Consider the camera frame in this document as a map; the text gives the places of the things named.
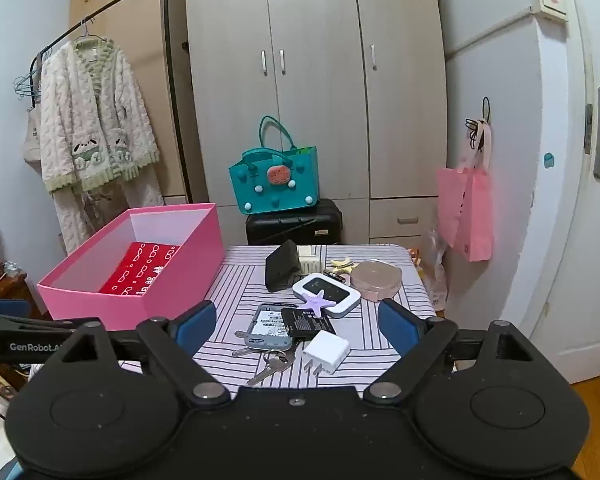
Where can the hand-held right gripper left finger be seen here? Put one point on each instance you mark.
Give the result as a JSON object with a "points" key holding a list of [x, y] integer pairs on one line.
{"points": [[197, 325]]}

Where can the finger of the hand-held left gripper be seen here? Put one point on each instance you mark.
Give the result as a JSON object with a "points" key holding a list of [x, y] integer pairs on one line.
{"points": [[45, 322], [7, 307]]}

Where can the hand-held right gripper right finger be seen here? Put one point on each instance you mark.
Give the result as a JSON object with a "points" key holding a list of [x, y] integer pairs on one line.
{"points": [[397, 325]]}

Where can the round white case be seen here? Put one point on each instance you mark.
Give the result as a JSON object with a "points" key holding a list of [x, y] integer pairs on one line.
{"points": [[375, 280]]}

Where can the pink cardboard storage box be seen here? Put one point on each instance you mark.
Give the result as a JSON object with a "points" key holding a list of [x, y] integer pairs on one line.
{"points": [[180, 270]]}

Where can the white portable router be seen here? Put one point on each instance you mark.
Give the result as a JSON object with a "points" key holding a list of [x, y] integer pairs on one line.
{"points": [[342, 300]]}

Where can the grey phone with label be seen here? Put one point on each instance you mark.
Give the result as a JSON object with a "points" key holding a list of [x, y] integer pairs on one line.
{"points": [[267, 327]]}

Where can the white charger plug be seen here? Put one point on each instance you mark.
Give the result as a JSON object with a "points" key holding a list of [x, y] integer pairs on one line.
{"points": [[325, 352]]}

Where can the yellow starfish hair clip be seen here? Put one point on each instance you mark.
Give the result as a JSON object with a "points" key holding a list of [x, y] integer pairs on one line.
{"points": [[344, 265]]}

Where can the purple starfish hair clip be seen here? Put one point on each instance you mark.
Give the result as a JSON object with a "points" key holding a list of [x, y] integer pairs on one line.
{"points": [[320, 302]]}

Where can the black gold cylindrical battery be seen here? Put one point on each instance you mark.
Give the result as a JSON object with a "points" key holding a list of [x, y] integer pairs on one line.
{"points": [[334, 275]]}

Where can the silver key bunch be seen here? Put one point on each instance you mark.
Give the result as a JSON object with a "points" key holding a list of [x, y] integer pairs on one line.
{"points": [[270, 367]]}

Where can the black phone battery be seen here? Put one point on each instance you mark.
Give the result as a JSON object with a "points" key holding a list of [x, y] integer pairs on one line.
{"points": [[307, 322]]}

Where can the black hard drive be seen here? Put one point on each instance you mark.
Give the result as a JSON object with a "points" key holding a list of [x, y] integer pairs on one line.
{"points": [[282, 265]]}

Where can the cream hair claw clip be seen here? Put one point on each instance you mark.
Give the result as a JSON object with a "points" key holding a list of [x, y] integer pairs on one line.
{"points": [[312, 259]]}

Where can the wooden nightstand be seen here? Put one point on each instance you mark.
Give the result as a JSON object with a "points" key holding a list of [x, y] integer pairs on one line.
{"points": [[10, 287]]}

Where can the white plastic bag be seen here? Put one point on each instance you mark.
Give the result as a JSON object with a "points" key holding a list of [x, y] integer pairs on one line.
{"points": [[437, 270]]}

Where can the striped tablecloth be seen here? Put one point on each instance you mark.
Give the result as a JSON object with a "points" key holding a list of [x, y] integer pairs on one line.
{"points": [[245, 275]]}

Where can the red glasses-print paper bag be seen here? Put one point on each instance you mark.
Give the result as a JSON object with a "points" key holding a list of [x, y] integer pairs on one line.
{"points": [[140, 270]]}

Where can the pink shopping bag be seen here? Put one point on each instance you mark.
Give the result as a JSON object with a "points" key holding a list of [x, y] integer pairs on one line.
{"points": [[465, 210]]}

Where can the black suitcase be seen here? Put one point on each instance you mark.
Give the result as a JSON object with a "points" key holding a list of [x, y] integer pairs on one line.
{"points": [[295, 225]]}

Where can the teal tote bag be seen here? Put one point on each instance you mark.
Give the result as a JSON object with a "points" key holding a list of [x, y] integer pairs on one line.
{"points": [[275, 185]]}

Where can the beige canvas bag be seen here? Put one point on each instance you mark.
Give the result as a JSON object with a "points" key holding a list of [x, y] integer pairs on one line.
{"points": [[31, 135]]}

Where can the white fluffy robe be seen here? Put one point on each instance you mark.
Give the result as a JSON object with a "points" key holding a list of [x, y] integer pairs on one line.
{"points": [[95, 135]]}

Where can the white door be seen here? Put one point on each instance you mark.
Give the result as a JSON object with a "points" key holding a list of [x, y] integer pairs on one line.
{"points": [[575, 210]]}

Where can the beige wardrobe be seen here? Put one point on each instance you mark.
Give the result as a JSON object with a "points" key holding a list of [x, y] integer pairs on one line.
{"points": [[315, 85]]}

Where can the black clothes rack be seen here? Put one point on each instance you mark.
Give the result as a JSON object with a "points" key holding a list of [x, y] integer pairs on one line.
{"points": [[166, 60]]}

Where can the silver door latch plate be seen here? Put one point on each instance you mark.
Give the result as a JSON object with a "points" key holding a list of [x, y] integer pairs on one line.
{"points": [[588, 130]]}

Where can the tall cardboard box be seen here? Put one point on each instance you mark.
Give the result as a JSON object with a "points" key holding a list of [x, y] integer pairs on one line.
{"points": [[140, 25]]}

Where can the blue wall sticker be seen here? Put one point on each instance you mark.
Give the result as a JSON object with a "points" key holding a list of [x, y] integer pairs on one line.
{"points": [[548, 160]]}

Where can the cream wall switch box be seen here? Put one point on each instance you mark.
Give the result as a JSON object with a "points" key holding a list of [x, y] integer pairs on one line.
{"points": [[550, 2]]}

